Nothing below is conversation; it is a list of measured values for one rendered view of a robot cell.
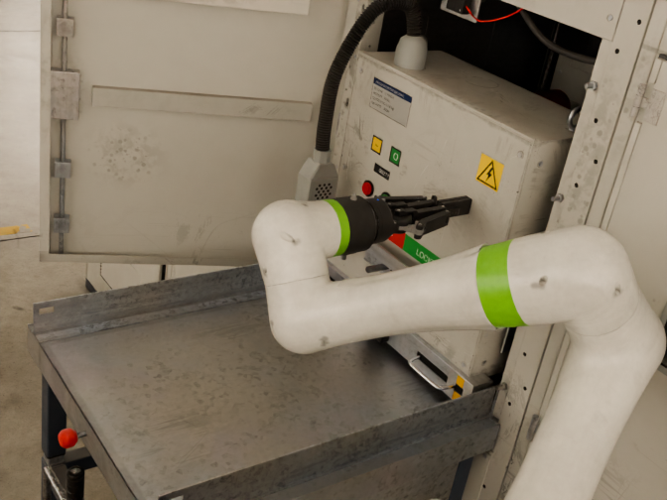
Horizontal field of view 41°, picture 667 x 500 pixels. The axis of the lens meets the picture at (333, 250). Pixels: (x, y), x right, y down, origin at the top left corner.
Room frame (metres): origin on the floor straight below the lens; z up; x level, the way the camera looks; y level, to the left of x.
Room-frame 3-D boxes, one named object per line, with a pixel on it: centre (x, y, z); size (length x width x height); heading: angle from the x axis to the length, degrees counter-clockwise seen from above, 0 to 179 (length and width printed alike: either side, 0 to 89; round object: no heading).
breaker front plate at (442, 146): (1.56, -0.13, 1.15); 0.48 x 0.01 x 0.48; 39
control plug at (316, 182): (1.68, 0.05, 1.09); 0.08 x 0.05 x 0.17; 129
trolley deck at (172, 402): (1.37, 0.10, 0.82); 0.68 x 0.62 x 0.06; 129
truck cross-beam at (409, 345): (1.57, -0.14, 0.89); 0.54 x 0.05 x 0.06; 39
